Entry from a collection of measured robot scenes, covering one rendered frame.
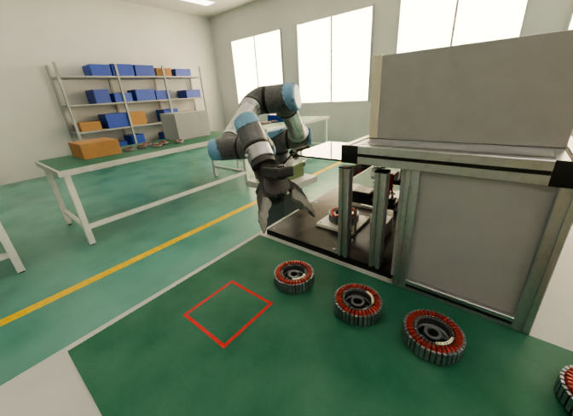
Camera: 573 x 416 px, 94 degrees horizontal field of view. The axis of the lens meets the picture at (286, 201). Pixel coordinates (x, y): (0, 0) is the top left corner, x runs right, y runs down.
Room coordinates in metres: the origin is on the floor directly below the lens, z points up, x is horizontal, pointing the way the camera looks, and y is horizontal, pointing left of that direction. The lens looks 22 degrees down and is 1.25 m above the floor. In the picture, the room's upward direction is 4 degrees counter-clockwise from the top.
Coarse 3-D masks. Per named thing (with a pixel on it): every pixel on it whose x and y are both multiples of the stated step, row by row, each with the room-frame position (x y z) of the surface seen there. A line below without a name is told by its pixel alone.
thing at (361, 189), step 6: (360, 186) 0.89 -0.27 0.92; (354, 192) 0.85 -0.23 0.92; (360, 192) 0.83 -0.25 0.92; (366, 192) 0.83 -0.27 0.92; (372, 192) 0.83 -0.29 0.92; (354, 198) 0.84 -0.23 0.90; (360, 198) 0.83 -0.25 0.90; (366, 198) 0.82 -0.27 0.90; (372, 198) 0.83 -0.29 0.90; (396, 198) 0.82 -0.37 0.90; (354, 204) 0.85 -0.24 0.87; (360, 204) 0.84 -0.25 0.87; (366, 204) 0.82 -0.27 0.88; (372, 204) 0.80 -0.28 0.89; (390, 204) 0.77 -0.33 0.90; (396, 204) 0.78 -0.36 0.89
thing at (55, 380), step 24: (288, 216) 1.05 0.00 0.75; (168, 288) 0.62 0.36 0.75; (552, 288) 0.52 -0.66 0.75; (552, 312) 0.45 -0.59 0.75; (552, 336) 0.39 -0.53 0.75; (48, 360) 0.41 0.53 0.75; (24, 384) 0.36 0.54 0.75; (48, 384) 0.36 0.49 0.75; (72, 384) 0.35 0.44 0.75; (0, 408) 0.32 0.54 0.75; (24, 408) 0.31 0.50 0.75; (48, 408) 0.31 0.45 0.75; (72, 408) 0.31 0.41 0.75; (96, 408) 0.31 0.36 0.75
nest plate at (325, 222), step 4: (328, 216) 0.95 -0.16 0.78; (360, 216) 0.93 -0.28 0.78; (364, 216) 0.93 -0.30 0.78; (324, 220) 0.92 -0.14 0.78; (328, 220) 0.91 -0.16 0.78; (360, 220) 0.90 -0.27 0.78; (364, 220) 0.89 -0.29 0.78; (368, 220) 0.91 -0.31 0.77; (316, 224) 0.90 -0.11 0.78; (320, 224) 0.89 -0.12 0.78; (324, 224) 0.88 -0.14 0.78; (328, 224) 0.88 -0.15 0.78; (332, 224) 0.88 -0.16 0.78; (356, 224) 0.86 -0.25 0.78; (360, 224) 0.86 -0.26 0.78; (364, 224) 0.88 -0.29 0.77; (328, 228) 0.86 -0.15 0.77; (332, 228) 0.85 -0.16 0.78; (336, 228) 0.84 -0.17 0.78; (352, 228) 0.83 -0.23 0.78; (356, 228) 0.83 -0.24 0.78; (360, 228) 0.85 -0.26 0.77; (352, 232) 0.81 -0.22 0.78; (356, 232) 0.83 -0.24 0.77
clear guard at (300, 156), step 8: (320, 144) 0.97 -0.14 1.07; (328, 144) 0.96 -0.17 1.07; (336, 144) 0.95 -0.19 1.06; (304, 152) 0.85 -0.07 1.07; (312, 152) 0.85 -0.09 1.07; (320, 152) 0.84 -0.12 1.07; (328, 152) 0.83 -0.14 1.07; (336, 152) 0.82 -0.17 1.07; (288, 160) 0.86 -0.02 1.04; (296, 160) 0.91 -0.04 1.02; (336, 160) 0.73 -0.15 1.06
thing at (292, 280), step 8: (280, 264) 0.65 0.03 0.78; (288, 264) 0.64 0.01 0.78; (296, 264) 0.64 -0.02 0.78; (304, 264) 0.63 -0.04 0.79; (280, 272) 0.61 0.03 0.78; (288, 272) 0.63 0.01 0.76; (296, 272) 0.62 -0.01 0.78; (304, 272) 0.61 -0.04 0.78; (312, 272) 0.60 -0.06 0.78; (280, 280) 0.58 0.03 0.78; (288, 280) 0.57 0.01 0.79; (296, 280) 0.57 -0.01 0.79; (304, 280) 0.57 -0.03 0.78; (312, 280) 0.58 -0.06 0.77; (280, 288) 0.57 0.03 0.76; (288, 288) 0.56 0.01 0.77; (296, 288) 0.55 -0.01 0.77; (304, 288) 0.56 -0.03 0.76
